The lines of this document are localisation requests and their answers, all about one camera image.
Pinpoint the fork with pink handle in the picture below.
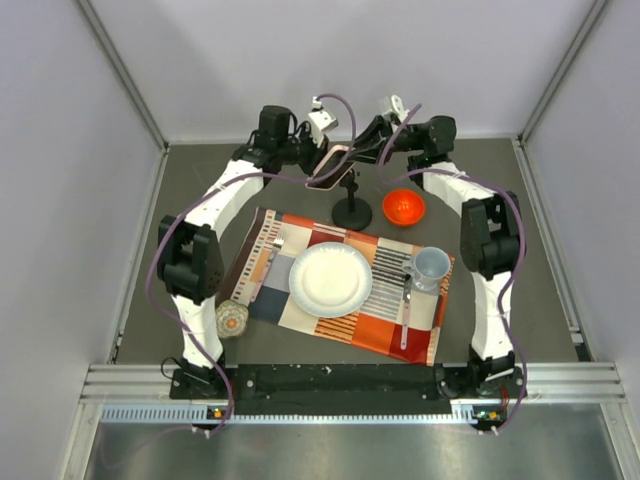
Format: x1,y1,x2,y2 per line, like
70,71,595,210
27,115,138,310
250,235,285,303

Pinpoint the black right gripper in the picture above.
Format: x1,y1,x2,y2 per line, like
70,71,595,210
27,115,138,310
339,116,425,167

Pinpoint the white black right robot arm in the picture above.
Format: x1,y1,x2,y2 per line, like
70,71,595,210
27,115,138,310
351,114,526,398

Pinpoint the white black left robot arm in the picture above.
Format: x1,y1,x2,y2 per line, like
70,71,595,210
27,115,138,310
155,101,337,400

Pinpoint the small patterned flower dish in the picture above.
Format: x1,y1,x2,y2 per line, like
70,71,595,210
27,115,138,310
215,300,249,339

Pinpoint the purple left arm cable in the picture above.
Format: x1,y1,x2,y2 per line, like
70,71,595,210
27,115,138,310
144,92,359,436

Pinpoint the light blue mug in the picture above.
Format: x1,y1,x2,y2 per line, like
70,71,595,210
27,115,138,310
401,247,452,292

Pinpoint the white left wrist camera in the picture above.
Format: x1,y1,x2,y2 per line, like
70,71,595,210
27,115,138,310
307,96,339,137

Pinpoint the white ceramic plate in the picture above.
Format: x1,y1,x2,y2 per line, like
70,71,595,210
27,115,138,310
288,242,373,318

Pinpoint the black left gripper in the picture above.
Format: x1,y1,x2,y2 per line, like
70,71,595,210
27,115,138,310
277,123,335,177

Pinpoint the orange patchwork placemat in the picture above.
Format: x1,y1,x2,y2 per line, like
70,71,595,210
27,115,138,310
217,207,451,366

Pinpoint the black phone stand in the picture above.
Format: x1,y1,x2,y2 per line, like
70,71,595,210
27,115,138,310
331,170,373,231

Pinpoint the orange bowl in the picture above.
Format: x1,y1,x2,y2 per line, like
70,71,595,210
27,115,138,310
382,189,426,227

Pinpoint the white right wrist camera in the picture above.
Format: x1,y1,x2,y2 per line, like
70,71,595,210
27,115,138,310
379,94,406,122

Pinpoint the black phone pink case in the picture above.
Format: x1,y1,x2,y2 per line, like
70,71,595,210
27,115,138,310
305,145,354,191

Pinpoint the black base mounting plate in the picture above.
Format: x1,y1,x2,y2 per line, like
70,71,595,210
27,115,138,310
169,363,526,416

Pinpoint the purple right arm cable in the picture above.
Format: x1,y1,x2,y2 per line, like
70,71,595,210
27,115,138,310
377,103,530,436

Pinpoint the aluminium rail with cable duct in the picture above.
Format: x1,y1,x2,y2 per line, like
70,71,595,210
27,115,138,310
80,362,626,428

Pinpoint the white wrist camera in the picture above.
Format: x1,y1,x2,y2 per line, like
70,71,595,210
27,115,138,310
307,96,339,137
379,94,406,122

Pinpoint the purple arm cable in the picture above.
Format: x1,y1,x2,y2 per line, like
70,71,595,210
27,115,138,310
144,92,359,436
377,103,530,436

